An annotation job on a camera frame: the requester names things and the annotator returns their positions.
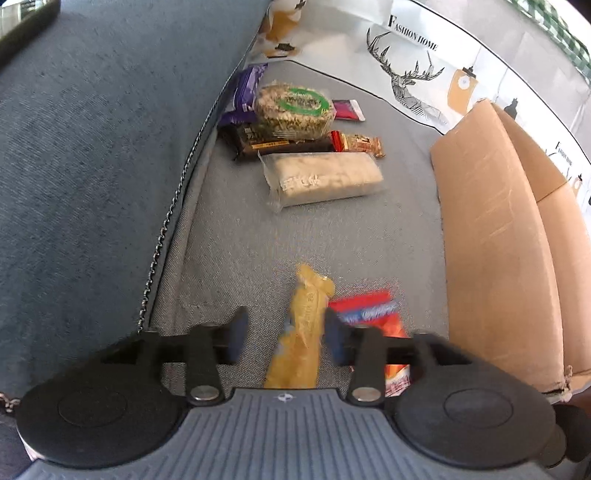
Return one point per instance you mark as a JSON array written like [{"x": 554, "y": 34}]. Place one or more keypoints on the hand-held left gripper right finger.
[{"x": 334, "y": 338}]

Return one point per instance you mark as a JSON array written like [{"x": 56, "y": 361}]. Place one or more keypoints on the cardboard box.
[{"x": 489, "y": 240}]

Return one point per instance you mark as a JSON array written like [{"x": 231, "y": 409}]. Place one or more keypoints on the round seed cake green label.
[{"x": 292, "y": 110}]

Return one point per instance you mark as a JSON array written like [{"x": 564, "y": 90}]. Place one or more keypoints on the white deer print cloth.
[{"x": 346, "y": 60}]

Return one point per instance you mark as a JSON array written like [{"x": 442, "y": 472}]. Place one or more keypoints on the red and gold nut bar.
[{"x": 361, "y": 143}]

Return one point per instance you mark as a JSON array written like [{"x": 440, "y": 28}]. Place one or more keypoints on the black framed object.
[{"x": 23, "y": 27}]

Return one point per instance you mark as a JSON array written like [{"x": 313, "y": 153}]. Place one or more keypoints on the purple snack packet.
[{"x": 242, "y": 92}]

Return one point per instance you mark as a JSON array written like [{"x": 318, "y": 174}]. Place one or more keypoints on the clear packet of white crackers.
[{"x": 323, "y": 178}]

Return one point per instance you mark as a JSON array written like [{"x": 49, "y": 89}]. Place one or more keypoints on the magenta sachet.
[{"x": 347, "y": 110}]

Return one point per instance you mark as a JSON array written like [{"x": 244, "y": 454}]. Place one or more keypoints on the yellow snack packet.
[{"x": 300, "y": 323}]

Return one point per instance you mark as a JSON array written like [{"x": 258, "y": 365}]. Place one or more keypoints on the red snack packet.
[{"x": 369, "y": 313}]

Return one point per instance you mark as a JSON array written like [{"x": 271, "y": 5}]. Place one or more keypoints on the dark brown biscuit packet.
[{"x": 249, "y": 139}]

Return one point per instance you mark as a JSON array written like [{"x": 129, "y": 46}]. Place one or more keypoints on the green checked cloth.
[{"x": 565, "y": 37}]

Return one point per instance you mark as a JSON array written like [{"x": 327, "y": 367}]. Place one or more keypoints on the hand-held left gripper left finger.
[{"x": 238, "y": 333}]

